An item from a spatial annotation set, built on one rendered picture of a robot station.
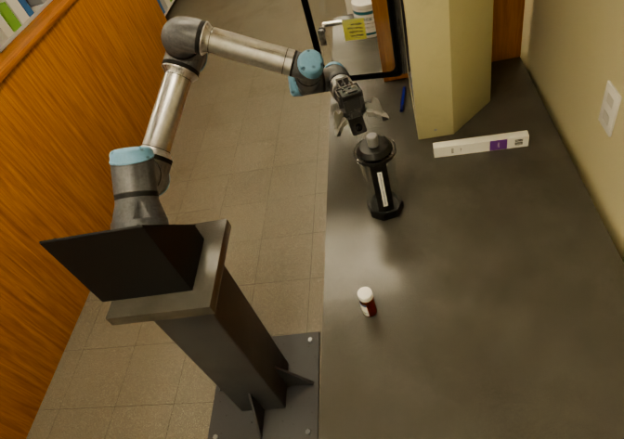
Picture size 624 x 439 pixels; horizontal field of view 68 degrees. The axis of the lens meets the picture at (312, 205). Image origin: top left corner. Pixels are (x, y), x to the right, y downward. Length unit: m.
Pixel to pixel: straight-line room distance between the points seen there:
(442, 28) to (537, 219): 0.56
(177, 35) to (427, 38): 0.69
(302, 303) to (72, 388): 1.21
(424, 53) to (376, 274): 0.62
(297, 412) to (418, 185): 1.15
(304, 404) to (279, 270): 0.74
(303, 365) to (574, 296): 1.32
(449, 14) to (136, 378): 2.09
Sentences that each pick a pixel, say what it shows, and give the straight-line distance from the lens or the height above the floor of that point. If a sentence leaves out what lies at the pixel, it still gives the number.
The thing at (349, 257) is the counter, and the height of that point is 0.94.
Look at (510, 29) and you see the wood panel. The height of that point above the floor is 1.06.
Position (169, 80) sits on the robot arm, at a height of 1.31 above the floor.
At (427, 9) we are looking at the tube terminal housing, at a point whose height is 1.36.
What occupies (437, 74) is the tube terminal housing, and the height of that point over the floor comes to 1.17.
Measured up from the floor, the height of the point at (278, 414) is 0.01.
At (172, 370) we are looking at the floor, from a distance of 2.46.
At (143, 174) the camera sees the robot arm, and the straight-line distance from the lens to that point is 1.32.
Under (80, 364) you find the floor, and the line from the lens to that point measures 2.79.
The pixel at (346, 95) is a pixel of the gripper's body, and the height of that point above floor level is 1.20.
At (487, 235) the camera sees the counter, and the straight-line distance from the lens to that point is 1.28.
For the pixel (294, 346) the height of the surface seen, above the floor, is 0.02.
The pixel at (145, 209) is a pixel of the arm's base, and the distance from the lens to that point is 1.30.
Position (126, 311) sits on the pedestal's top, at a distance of 1.45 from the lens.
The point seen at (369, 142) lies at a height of 1.20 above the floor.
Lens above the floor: 1.94
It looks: 45 degrees down
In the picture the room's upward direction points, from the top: 20 degrees counter-clockwise
